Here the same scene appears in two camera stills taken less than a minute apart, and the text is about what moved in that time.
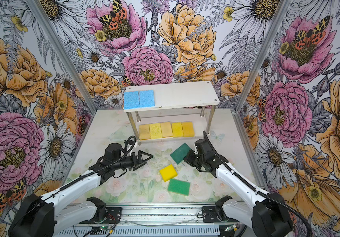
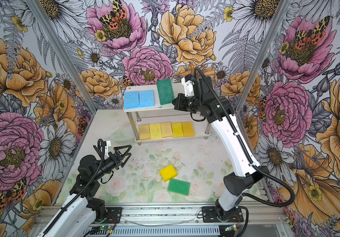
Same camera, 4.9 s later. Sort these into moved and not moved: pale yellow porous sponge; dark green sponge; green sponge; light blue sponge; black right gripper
Moved: dark green sponge; black right gripper
Not moved: green sponge; pale yellow porous sponge; light blue sponge
